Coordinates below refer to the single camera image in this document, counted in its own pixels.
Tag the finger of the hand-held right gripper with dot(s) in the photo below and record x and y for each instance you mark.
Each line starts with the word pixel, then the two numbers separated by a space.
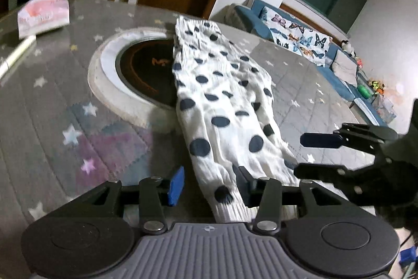
pixel 326 172
pixel 320 139

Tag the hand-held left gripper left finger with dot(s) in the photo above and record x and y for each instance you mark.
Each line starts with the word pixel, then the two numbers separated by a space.
pixel 174 186

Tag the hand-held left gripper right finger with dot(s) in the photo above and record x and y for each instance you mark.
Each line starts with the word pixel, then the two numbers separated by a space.
pixel 246 186

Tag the white polka dot pants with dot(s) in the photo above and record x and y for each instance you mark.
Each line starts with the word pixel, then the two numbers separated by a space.
pixel 222 102

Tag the blue sofa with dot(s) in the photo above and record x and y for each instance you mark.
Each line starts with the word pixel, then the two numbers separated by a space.
pixel 339 83

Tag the green toy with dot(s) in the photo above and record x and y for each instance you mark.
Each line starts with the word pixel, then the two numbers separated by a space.
pixel 364 91

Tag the clear plastic toy bin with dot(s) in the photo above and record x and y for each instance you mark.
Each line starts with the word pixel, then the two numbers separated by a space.
pixel 385 109

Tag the beige cushion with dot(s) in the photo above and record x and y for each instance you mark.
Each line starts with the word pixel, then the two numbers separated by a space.
pixel 344 68

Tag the yellow and orange toys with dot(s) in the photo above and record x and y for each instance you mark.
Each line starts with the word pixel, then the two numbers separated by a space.
pixel 375 85

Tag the blue plastic object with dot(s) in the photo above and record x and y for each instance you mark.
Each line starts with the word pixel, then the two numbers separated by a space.
pixel 410 257

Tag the black and white plush toy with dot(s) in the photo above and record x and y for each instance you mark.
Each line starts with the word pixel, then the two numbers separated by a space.
pixel 346 47

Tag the white butterfly print blanket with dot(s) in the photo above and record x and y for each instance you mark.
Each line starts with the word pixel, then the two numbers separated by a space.
pixel 294 34

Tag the black round induction cooktop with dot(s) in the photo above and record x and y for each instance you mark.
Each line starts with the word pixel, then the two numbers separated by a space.
pixel 147 69

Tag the grey star-patterned table cover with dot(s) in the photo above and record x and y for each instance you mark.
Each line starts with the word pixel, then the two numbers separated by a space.
pixel 49 118

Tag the white pen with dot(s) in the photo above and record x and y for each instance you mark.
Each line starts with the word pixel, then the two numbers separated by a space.
pixel 18 53

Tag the pink tissue box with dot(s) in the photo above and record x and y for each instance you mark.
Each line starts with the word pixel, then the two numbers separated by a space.
pixel 42 16

